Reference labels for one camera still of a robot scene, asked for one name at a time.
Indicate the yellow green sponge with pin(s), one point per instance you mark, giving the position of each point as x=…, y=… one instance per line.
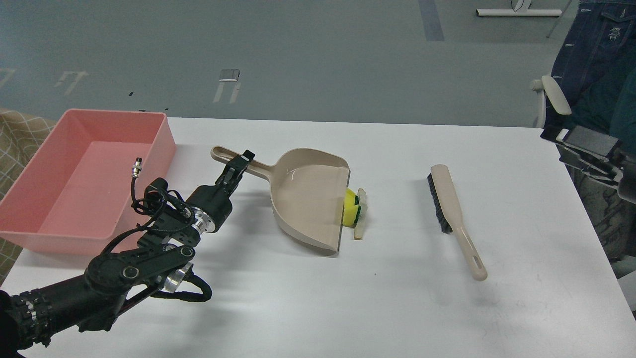
x=351, y=208

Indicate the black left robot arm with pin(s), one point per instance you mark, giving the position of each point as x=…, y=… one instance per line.
x=152, y=260

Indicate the beige hand brush black bristles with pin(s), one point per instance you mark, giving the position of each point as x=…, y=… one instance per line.
x=450, y=217

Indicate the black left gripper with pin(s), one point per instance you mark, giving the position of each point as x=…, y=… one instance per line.
x=214, y=200

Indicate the person in green sweater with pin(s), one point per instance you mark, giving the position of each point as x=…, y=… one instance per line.
x=595, y=69

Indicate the beige plastic dustpan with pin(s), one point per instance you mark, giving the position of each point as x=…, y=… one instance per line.
x=307, y=191

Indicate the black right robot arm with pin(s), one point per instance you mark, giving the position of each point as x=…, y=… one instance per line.
x=596, y=155

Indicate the pink plastic bin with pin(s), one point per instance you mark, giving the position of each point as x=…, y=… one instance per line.
x=74, y=195

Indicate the beige checkered cloth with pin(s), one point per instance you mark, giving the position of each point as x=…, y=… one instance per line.
x=21, y=135

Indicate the white desk leg base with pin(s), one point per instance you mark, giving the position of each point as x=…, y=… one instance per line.
x=522, y=8

